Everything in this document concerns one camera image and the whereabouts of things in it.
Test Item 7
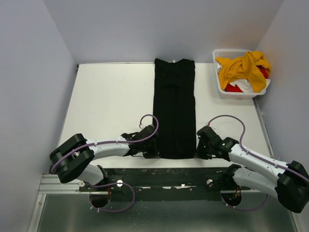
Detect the black t-shirt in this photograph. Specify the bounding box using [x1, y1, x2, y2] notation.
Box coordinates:
[153, 58, 197, 159]

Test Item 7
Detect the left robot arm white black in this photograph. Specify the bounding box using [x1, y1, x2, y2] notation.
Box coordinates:
[49, 125, 158, 191]

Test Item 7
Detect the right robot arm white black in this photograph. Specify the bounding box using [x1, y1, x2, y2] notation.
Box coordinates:
[197, 126, 309, 213]

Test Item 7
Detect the red t-shirt in basket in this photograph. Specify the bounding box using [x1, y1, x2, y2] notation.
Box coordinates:
[225, 66, 270, 93]

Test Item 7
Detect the white t-shirt in basket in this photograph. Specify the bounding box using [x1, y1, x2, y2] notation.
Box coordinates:
[215, 61, 253, 93]

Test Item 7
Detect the yellow t-shirt in basket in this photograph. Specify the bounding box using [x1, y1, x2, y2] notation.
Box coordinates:
[215, 51, 271, 93]

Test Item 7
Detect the white plastic laundry basket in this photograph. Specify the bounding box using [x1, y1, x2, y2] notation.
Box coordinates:
[212, 49, 266, 99]

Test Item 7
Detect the black mounting base plate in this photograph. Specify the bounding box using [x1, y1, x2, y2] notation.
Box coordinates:
[79, 167, 238, 202]

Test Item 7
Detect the aluminium rail frame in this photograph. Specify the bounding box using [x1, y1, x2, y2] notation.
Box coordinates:
[26, 99, 300, 232]

